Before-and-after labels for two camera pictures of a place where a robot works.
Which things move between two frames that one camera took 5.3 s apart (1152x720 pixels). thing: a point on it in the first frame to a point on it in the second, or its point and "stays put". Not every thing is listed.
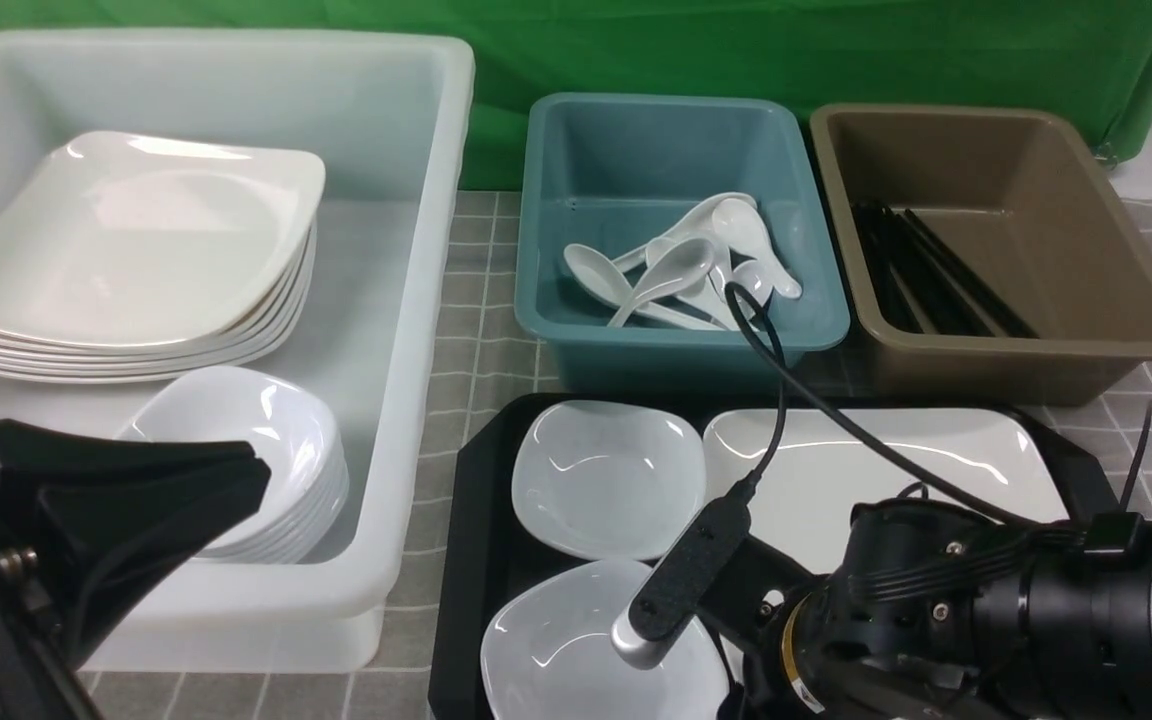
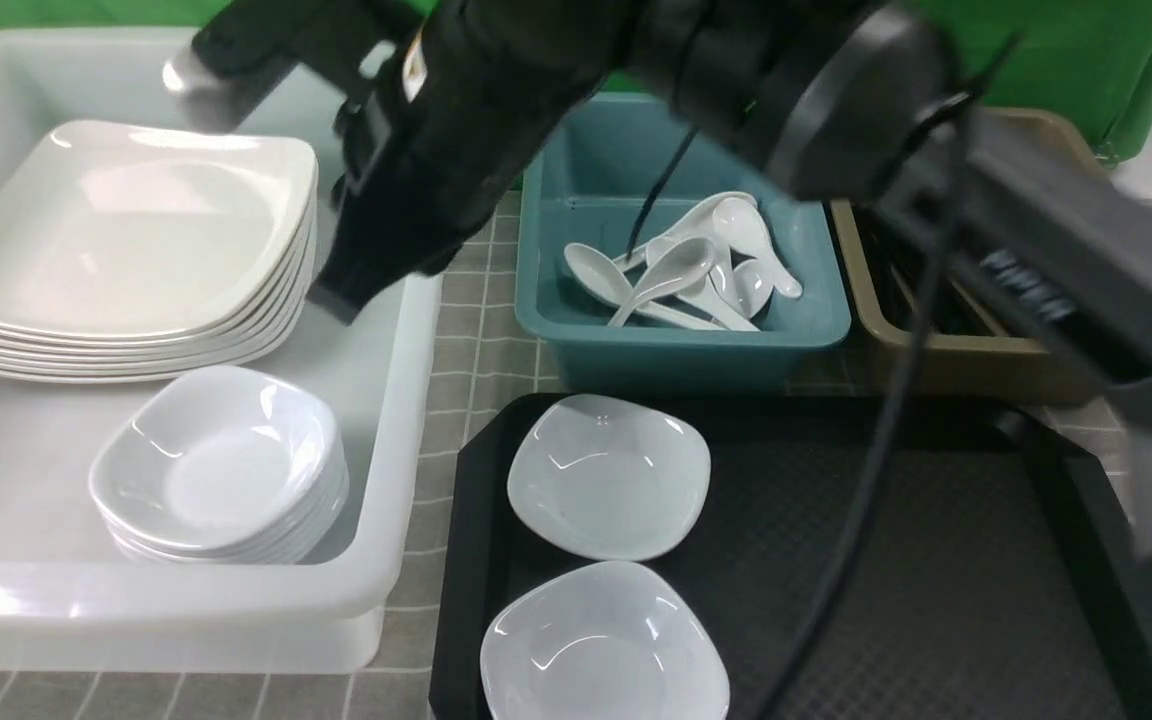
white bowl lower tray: x=550 y=656 stays put
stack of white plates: x=124 y=259 stays put
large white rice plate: x=830 y=467 to x=122 y=229
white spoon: x=740 y=227 stays put
